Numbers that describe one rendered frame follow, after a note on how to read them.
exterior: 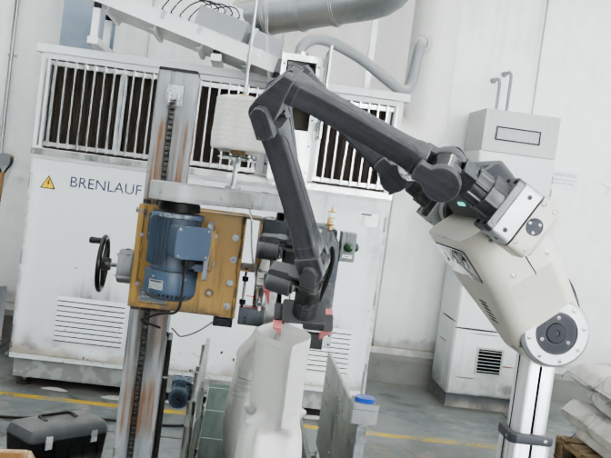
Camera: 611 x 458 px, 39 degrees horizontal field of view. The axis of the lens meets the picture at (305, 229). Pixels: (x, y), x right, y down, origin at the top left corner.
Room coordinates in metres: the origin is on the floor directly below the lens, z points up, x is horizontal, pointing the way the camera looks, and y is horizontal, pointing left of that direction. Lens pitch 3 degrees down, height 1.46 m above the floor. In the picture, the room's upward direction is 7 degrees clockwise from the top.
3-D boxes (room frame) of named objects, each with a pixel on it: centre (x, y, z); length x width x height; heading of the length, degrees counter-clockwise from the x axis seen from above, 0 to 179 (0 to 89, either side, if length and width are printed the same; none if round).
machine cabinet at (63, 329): (5.86, 0.64, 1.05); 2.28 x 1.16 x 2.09; 94
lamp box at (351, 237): (2.68, -0.13, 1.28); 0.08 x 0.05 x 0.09; 4
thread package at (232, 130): (2.50, 0.22, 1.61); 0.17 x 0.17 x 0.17
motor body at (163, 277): (2.47, 0.37, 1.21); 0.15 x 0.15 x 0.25
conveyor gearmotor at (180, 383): (4.28, 0.50, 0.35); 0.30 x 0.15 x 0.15; 4
